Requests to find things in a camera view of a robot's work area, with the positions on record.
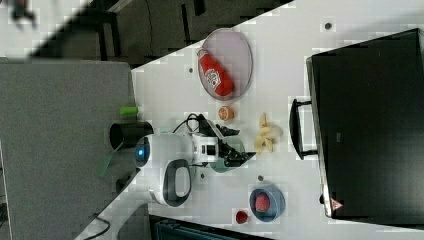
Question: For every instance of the red plush strawberry in bowl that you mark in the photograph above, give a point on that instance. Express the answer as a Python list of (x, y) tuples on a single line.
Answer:
[(262, 202)]

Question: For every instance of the red plush ketchup bottle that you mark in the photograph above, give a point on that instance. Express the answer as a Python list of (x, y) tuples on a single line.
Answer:
[(216, 76)]

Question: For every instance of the grey round plate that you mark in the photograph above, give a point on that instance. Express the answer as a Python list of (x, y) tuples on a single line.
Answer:
[(231, 50)]

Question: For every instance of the peeled plush banana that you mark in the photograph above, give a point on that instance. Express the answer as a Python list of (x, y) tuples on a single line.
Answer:
[(267, 135)]

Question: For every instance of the green measuring cup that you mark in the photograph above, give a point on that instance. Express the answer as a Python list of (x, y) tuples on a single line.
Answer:
[(231, 158)]

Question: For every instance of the red plush strawberry on table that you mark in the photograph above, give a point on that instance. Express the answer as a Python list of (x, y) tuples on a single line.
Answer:
[(241, 217)]

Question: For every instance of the black cylindrical pot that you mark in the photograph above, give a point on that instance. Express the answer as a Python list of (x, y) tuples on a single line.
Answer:
[(127, 135)]

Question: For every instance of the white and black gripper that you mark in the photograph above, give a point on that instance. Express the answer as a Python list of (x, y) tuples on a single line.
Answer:
[(207, 141)]

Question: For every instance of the blue bowl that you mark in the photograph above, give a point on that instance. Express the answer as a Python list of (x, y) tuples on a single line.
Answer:
[(277, 203)]

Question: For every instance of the orange slice toy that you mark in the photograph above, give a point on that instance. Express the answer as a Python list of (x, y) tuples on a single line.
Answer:
[(226, 113)]

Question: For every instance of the toy oven with blue door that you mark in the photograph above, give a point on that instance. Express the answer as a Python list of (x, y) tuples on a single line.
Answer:
[(368, 114)]

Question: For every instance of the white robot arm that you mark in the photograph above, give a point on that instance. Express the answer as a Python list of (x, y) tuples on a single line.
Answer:
[(163, 163)]

